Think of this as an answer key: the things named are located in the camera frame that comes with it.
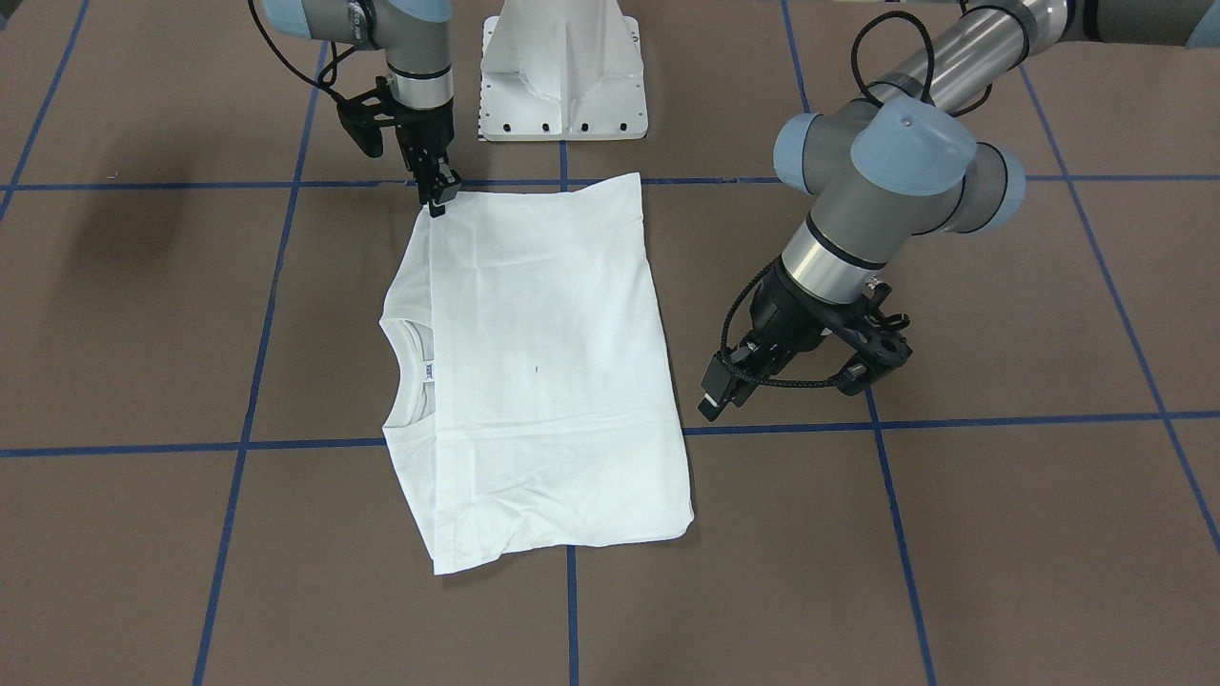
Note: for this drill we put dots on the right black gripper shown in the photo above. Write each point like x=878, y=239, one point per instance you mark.
x=422, y=131

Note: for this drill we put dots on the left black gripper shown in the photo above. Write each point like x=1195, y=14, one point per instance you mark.
x=787, y=316

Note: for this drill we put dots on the white long-sleeve printed shirt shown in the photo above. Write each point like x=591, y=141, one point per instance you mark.
x=535, y=404

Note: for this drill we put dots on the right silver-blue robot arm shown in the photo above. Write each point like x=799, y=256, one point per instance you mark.
x=415, y=96

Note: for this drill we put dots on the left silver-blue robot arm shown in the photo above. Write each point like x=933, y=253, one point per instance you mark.
x=897, y=162

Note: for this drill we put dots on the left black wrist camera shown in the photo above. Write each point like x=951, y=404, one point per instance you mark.
x=877, y=339

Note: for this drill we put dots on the white camera pole base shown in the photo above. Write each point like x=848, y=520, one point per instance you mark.
x=562, y=71

